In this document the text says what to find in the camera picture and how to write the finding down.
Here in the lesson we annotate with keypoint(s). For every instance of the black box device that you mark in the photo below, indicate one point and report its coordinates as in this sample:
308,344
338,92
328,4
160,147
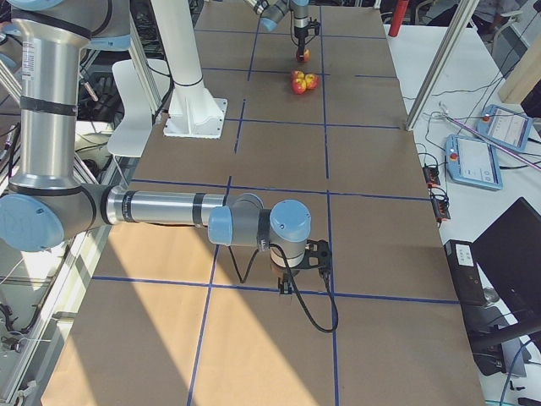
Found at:
464,272

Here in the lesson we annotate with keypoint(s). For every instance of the red yellow apple left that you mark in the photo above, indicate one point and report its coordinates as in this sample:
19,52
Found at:
311,81

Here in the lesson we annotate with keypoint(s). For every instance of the red cylinder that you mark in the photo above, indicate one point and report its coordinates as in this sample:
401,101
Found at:
398,17

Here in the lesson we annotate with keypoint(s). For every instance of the black laptop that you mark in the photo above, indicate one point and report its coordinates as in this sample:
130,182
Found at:
508,252

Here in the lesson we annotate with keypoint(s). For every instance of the red yellow apple front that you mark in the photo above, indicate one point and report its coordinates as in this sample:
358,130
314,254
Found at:
299,86

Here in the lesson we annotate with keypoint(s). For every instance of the red yellow lone apple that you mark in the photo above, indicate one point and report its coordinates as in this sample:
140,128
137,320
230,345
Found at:
307,56

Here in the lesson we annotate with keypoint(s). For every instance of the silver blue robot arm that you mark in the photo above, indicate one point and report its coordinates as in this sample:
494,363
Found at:
46,205
270,16

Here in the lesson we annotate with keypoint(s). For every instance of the reacher grabber stick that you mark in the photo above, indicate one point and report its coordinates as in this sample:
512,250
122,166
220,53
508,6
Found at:
516,155

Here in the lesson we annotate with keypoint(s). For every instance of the blue teach pendant far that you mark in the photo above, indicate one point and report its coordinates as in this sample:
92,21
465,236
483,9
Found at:
505,127

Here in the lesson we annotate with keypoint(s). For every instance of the black orange electronics board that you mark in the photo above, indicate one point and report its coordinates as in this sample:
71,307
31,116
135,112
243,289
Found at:
431,176
440,205

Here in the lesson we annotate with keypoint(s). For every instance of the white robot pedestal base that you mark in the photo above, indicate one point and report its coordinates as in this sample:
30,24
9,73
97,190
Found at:
193,111

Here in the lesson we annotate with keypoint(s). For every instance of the wooden beam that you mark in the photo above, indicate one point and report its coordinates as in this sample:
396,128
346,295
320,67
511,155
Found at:
523,77

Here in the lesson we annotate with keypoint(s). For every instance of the blue teach pendant near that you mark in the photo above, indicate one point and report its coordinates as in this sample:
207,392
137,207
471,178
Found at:
472,162

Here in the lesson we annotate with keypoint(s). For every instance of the aluminium frame post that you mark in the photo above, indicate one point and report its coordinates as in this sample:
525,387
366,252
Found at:
450,39

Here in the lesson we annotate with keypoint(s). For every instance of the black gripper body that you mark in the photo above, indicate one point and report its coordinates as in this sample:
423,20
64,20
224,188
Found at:
286,284
300,33

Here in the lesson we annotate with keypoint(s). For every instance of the white plastic chair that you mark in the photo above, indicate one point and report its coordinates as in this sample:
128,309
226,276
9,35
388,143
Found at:
130,136

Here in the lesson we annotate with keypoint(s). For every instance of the red yellow apple back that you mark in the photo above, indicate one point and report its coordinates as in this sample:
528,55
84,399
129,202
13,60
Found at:
297,75

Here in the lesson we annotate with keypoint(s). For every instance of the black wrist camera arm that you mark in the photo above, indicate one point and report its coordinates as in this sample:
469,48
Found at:
317,255
314,25

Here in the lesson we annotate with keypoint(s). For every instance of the blue teach pendant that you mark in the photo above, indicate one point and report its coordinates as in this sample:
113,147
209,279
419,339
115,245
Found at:
472,162
505,127

